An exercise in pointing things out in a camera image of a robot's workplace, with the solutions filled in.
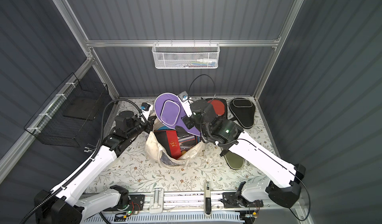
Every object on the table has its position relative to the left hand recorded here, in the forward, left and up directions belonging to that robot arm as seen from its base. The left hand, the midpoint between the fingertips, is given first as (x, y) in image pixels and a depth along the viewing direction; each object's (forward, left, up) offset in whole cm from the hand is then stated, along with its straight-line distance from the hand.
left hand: (156, 117), depth 75 cm
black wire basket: (-2, +44, +2) cm, 44 cm away
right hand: (-4, -17, +13) cm, 22 cm away
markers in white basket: (+37, -24, +8) cm, 45 cm away
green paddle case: (-13, -43, -26) cm, 52 cm away
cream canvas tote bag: (-15, 0, -10) cm, 18 cm away
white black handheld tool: (-33, -25, -23) cm, 48 cm away
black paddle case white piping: (+24, -55, -23) cm, 65 cm away
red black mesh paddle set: (-5, -8, -17) cm, 20 cm away
